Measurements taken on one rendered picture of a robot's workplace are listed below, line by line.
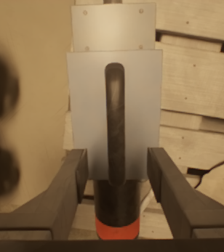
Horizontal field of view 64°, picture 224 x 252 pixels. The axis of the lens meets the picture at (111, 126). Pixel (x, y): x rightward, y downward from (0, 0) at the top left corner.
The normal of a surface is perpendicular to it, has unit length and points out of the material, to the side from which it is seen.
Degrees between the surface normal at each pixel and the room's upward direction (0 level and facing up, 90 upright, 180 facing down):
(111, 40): 0
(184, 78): 0
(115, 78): 30
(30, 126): 0
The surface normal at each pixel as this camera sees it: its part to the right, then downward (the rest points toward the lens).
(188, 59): -0.01, 0.25
